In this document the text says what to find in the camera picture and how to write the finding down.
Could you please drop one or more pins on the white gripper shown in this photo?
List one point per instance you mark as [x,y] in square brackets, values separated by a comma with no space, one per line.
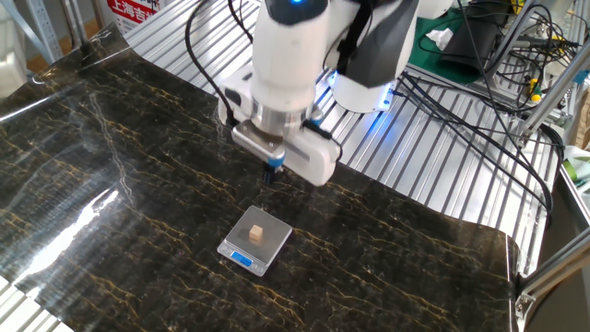
[313,159]

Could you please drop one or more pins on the small wooden cube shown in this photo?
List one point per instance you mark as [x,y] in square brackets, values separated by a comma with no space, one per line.
[256,233]

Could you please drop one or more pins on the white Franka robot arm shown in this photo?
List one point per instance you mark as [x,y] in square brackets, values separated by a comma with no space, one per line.
[286,60]

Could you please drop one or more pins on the silver digital scale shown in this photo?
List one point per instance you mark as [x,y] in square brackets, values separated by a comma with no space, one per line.
[274,230]

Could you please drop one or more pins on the black marble pattern mat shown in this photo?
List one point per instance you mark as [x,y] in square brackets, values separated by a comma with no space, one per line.
[138,207]

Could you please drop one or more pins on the green mat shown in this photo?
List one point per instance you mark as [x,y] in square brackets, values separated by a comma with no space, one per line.
[426,57]

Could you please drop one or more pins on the red white printed box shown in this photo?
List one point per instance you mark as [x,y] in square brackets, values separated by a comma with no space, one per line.
[131,11]

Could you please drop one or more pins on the white crumpled tissue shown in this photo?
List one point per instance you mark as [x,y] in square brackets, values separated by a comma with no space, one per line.
[440,38]

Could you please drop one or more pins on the black pouch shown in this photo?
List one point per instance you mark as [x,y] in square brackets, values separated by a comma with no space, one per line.
[470,50]

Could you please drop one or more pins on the perforated grey beam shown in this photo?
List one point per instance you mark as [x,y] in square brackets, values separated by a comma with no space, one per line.
[43,27]

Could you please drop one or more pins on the yellow green screwdriver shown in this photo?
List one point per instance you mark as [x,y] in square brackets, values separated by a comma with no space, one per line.
[534,95]

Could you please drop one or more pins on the white foam box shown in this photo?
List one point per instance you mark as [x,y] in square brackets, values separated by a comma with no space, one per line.
[11,69]

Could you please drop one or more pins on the slanted aluminium profile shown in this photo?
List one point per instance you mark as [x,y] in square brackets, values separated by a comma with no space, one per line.
[553,92]

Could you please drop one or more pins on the green tape roll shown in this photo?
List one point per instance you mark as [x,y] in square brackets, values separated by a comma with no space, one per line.
[571,170]

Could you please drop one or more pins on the aluminium corner frame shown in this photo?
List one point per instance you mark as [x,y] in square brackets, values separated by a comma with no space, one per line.
[553,272]

